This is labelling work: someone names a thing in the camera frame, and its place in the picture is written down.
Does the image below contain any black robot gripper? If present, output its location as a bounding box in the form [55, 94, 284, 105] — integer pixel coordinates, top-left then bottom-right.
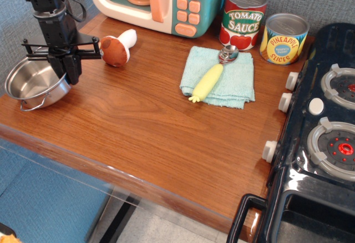
[21, 9, 101, 85]

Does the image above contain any stainless steel pot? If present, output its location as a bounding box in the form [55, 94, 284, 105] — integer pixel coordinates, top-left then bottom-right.
[4, 58, 72, 112]

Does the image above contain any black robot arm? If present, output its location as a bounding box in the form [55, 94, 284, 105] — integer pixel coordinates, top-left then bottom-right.
[22, 0, 102, 85]

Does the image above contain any orange object bottom left corner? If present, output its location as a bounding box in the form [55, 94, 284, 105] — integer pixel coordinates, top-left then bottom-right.
[0, 223, 22, 243]

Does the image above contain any plush brown mushroom toy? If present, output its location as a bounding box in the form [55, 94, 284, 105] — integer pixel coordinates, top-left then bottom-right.
[99, 29, 137, 67]

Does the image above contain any clear acrylic table guard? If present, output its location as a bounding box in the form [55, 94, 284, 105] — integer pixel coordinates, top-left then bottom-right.
[1, 140, 227, 242]

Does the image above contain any teal toy microwave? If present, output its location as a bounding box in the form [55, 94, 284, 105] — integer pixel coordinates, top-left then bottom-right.
[93, 0, 224, 38]

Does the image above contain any light blue folded cloth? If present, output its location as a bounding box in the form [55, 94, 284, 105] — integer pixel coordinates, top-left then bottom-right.
[180, 46, 255, 109]

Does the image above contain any tomato sauce can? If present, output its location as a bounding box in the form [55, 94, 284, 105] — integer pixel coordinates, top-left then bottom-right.
[219, 0, 268, 51]

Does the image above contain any pineapple slices can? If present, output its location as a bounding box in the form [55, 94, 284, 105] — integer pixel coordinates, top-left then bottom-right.
[260, 13, 310, 65]

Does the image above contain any black toy stove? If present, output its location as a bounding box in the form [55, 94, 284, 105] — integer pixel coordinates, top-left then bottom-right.
[227, 23, 354, 242]

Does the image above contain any black braided cable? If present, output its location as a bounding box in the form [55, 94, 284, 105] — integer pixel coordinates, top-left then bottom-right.
[65, 0, 87, 23]

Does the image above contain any yellow handled metal spoon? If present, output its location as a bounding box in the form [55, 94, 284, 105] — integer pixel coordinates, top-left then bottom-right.
[189, 45, 239, 103]

